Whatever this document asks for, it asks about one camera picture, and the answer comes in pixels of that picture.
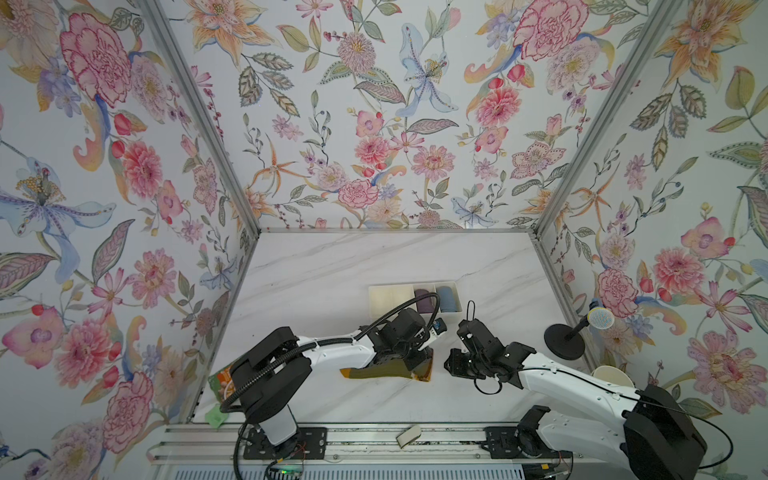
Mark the blue rolled sock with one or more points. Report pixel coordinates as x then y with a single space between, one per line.
448 301

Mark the colourful snack bag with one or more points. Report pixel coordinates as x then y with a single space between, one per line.
221 385

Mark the green striped sock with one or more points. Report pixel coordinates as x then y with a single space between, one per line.
394 368

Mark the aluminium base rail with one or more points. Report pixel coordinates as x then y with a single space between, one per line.
340 444

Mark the aluminium corner frame post left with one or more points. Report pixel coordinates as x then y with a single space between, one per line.
163 35

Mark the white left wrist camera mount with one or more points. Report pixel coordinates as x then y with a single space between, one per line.
437 329

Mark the black stand shower head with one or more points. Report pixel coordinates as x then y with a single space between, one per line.
567 343

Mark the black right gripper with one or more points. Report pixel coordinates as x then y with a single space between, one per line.
452 364

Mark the stacked paper cups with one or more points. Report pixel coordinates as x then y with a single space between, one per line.
613 375

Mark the aluminium corner frame post right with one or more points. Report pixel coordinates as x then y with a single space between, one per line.
656 25

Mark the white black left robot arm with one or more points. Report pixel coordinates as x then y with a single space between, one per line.
266 378

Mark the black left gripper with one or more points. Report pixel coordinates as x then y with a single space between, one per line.
424 353

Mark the small grey tag on rail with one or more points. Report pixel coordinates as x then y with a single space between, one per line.
409 436

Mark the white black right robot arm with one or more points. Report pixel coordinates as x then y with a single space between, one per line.
644 431

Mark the aluminium corner frame post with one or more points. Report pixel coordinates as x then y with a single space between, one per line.
163 35
656 25

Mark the purple rolled sock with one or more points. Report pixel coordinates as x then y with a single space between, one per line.
425 301

